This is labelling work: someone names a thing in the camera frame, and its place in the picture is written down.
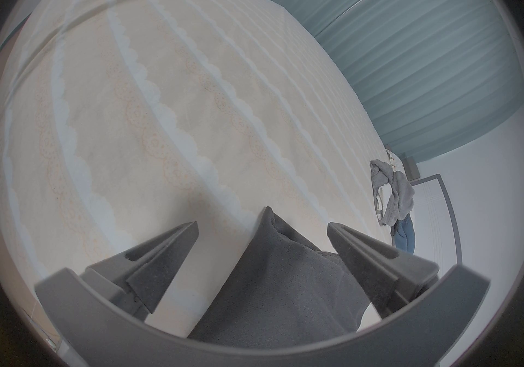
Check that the black T-shirt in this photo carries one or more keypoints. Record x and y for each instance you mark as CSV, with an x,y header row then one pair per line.
x,y
278,291

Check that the pile of clothes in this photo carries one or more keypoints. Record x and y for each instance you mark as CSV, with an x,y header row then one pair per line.
x,y
395,197

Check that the blue-green curtain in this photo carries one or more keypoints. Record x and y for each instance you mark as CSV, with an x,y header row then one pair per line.
x,y
409,50

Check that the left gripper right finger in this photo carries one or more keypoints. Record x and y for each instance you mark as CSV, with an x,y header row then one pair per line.
x,y
364,263

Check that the grey bedside table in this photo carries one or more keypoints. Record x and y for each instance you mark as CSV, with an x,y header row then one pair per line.
x,y
409,166

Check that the white printed pillow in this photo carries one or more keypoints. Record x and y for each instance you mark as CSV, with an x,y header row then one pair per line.
x,y
395,158

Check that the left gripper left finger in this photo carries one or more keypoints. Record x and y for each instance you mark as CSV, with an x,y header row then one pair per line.
x,y
163,263

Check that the bed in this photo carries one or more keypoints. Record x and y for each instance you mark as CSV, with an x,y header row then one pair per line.
x,y
184,111

